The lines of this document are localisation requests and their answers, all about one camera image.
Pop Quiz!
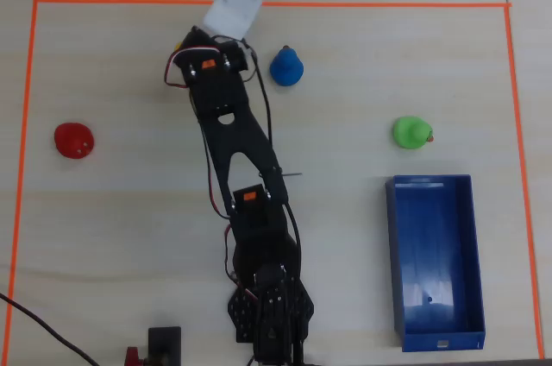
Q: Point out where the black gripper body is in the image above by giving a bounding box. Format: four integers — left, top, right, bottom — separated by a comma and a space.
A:
179, 25, 251, 82

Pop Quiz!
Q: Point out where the blue rubber duck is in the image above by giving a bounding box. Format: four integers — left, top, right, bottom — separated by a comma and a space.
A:
269, 44, 305, 88

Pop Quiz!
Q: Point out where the red rubber duck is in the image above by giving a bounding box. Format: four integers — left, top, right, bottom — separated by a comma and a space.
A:
53, 122, 95, 161

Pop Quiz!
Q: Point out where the green rubber duck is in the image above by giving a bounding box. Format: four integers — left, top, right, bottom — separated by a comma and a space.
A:
392, 115, 435, 151

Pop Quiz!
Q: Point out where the blue plastic box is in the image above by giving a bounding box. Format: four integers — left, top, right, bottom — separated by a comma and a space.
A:
384, 174, 487, 353

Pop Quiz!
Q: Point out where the orange tape strip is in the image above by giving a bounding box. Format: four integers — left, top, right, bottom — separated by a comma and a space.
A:
33, 0, 513, 9
504, 3, 544, 361
4, 0, 40, 366

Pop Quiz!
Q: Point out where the red clamp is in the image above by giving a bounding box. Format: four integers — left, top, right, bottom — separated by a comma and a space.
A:
124, 344, 143, 366

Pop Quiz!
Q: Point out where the black camera stand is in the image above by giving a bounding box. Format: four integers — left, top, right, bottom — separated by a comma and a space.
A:
147, 325, 183, 366

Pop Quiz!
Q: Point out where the thick black cable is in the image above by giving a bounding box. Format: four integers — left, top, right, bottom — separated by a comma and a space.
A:
0, 292, 101, 366

